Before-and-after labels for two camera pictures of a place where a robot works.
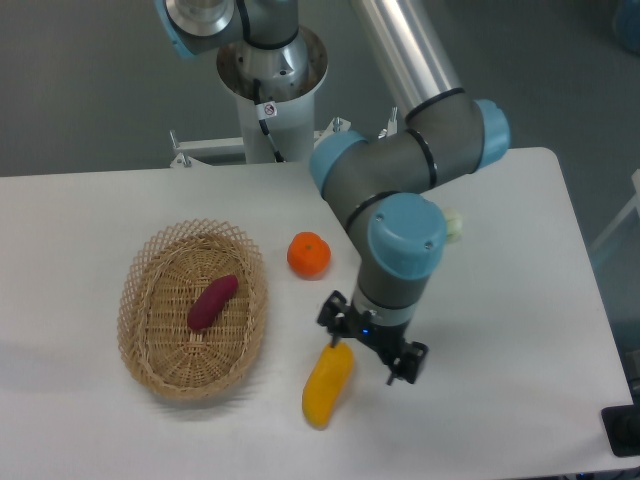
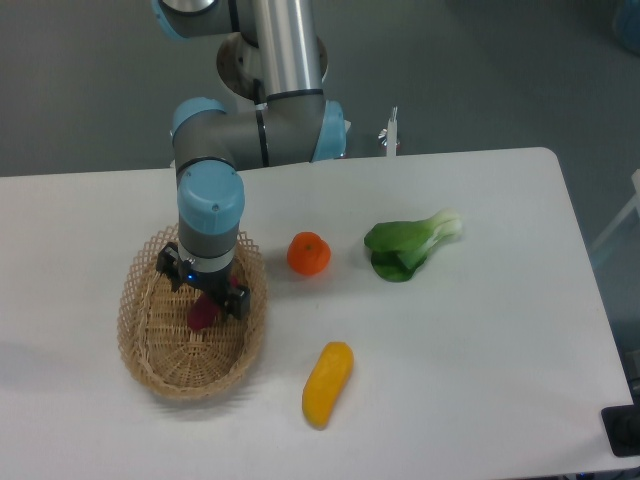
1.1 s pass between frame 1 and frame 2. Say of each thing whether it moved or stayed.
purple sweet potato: stayed
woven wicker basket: stayed
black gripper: moved
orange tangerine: stayed
